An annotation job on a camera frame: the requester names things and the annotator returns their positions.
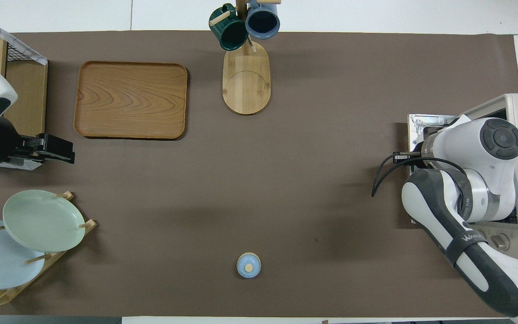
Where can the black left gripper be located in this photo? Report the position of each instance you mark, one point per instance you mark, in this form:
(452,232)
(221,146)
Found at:
(34,146)

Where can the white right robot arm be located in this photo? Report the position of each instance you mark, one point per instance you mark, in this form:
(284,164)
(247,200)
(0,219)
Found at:
(466,139)

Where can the cream oven knob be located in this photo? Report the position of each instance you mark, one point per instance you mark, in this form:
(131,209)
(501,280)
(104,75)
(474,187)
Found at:
(501,242)

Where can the wooden shelf box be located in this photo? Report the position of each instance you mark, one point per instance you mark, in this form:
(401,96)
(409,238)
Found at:
(27,99)

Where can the pale green plate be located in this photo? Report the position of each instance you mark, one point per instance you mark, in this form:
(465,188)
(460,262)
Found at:
(43,220)

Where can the wooden serving tray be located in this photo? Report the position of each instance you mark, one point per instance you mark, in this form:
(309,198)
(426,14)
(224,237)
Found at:
(131,99)

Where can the wooden plate rack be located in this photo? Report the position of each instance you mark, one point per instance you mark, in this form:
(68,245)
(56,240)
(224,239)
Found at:
(59,256)

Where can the wooden mug tree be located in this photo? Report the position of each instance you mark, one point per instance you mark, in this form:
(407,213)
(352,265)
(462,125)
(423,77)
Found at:
(246,85)

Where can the dark green mug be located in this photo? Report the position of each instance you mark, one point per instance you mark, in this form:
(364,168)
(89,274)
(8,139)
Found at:
(229,33)

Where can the small blue white bell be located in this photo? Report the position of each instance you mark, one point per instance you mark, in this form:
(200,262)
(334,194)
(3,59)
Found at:
(248,265)

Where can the blue mug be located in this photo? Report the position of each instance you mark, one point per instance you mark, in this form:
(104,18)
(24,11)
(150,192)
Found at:
(262,20)

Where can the brown table mat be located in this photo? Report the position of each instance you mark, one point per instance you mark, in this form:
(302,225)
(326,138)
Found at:
(331,135)

